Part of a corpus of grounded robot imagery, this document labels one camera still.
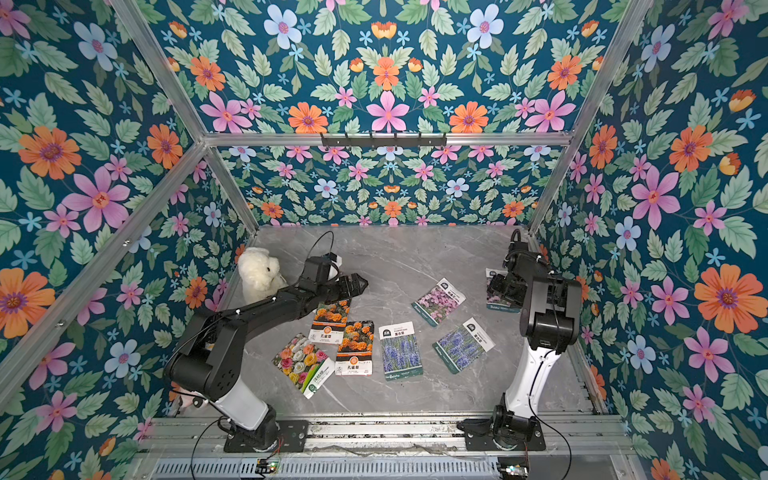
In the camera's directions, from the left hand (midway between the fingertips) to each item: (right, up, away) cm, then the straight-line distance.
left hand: (362, 283), depth 92 cm
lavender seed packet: (+12, -20, -4) cm, 24 cm away
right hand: (+49, -5, +7) cm, 50 cm away
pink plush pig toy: (-22, -14, -44) cm, 51 cm away
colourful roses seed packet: (-16, -23, -6) cm, 29 cm away
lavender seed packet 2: (+31, -19, -3) cm, 36 cm away
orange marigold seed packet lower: (-1, -20, -4) cm, 20 cm away
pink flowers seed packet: (+44, -7, +6) cm, 45 cm away
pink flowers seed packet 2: (+25, -7, +6) cm, 27 cm away
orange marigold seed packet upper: (-10, -12, +1) cm, 16 cm away
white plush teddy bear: (-28, +3, -8) cm, 30 cm away
